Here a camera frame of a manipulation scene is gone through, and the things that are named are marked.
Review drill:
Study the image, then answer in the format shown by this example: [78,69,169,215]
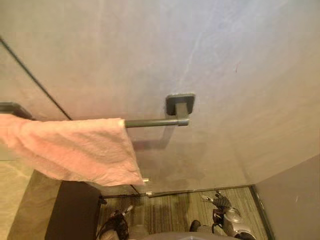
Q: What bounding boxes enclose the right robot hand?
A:
[200,189,233,215]

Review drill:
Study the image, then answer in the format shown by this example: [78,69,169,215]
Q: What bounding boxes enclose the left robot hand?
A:
[99,204,134,240]

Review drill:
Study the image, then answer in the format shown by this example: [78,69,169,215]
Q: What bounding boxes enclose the dark robot foot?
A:
[189,219,202,234]

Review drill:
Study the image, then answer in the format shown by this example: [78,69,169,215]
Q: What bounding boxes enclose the black box bin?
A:
[44,180,103,240]

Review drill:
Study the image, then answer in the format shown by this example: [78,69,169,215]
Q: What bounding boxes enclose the grey robot body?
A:
[146,225,241,240]

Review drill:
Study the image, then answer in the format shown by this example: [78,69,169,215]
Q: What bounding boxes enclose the dark floor pipe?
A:
[149,189,198,199]

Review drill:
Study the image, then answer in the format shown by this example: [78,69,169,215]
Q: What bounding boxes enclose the pink towel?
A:
[0,113,146,188]

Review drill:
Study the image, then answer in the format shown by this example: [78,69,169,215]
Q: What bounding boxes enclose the dark grey towel bar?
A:
[123,93,197,130]

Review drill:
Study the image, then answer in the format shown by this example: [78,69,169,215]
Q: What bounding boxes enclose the dark grey wall shelf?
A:
[0,100,34,120]

